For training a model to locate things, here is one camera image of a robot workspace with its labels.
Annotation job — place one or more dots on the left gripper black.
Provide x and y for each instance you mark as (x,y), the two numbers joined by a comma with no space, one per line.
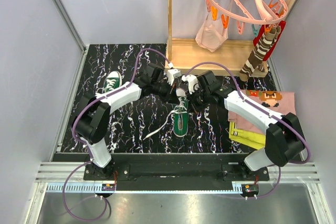
(171,96)

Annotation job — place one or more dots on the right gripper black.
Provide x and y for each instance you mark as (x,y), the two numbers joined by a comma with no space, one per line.
(191,102)

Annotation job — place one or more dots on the white lace of sneaker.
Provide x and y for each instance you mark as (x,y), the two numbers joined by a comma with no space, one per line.
(171,113)

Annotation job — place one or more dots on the green sneaker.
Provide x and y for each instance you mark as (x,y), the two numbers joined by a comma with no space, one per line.
(181,114)
(112,81)

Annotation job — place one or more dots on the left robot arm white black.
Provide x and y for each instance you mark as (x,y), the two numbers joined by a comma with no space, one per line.
(91,123)

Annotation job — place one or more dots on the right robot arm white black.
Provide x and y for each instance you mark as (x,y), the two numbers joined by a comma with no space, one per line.
(283,132)

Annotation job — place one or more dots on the pink mesh laundry bag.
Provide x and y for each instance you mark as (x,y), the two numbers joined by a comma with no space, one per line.
(212,34)

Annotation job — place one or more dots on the yellow folded garment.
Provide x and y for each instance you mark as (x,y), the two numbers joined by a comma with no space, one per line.
(248,138)

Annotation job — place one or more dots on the pink shirt with pixel character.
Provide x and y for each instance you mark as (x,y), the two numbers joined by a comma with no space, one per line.
(282,102)

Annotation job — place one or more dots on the brown white striped sock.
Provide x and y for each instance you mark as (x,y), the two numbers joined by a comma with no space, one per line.
(255,60)

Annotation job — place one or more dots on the red cloth on hanger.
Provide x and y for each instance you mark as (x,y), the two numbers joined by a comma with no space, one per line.
(279,28)

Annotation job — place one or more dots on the pink round clothes peg hanger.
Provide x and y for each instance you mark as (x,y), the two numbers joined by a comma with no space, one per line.
(268,13)

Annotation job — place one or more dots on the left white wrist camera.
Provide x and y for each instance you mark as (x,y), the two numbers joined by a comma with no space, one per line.
(172,74)

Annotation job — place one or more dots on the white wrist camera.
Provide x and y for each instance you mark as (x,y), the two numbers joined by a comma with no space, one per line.
(192,83)
(172,74)

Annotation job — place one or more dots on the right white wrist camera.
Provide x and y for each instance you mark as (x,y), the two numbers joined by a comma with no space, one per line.
(192,83)

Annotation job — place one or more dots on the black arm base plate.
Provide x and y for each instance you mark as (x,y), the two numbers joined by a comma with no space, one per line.
(176,170)

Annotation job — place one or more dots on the aluminium rail frame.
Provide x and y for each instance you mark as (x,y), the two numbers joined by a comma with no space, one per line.
(73,178)

